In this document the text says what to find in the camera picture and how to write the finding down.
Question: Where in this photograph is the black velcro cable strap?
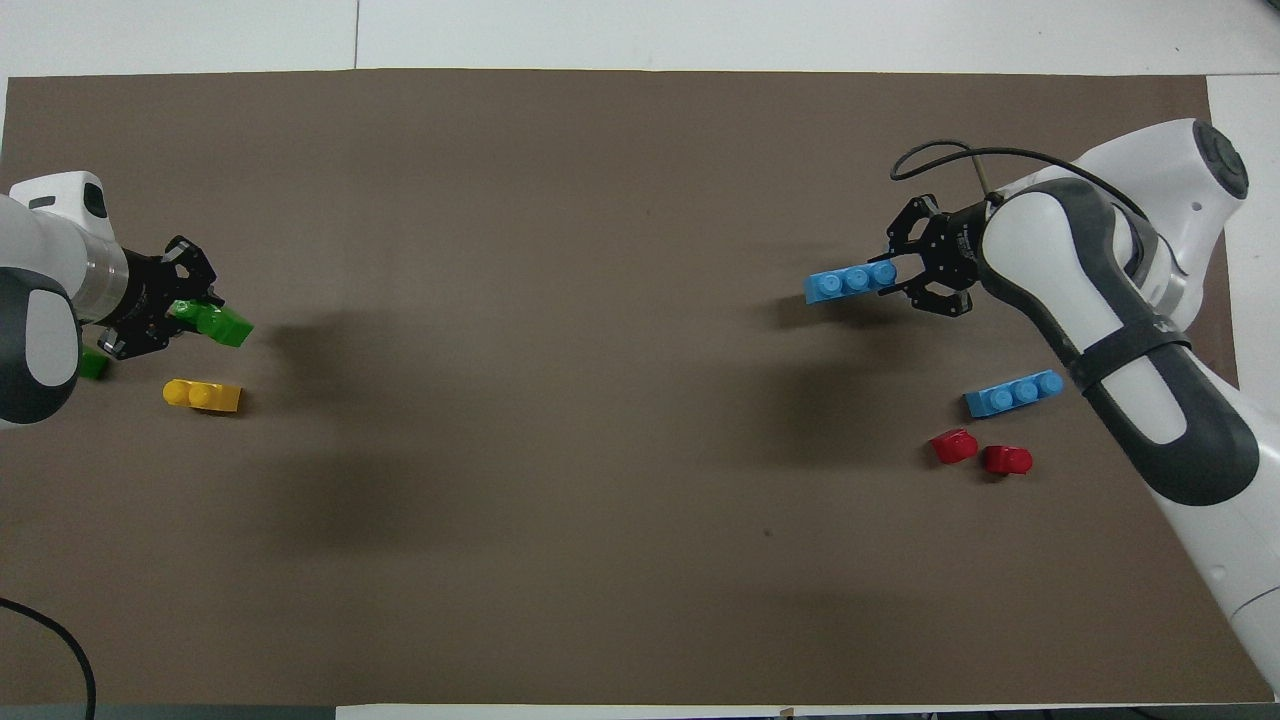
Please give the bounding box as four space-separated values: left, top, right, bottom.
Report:
1063 315 1193 393

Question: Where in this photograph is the blue three-stud toy block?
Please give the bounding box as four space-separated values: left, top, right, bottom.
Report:
963 370 1065 419
805 260 898 306

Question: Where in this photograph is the yellow two-stud toy block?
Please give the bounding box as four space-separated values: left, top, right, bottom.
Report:
163 379 243 414

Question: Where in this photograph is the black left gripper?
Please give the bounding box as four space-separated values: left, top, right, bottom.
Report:
98 235 219 361

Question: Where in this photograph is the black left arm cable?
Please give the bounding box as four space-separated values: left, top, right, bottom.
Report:
0 597 97 720

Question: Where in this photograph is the brown paper table mat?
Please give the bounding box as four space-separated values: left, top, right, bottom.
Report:
0 68 1276 707

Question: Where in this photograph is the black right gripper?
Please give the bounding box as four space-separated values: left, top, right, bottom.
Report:
878 195 989 318

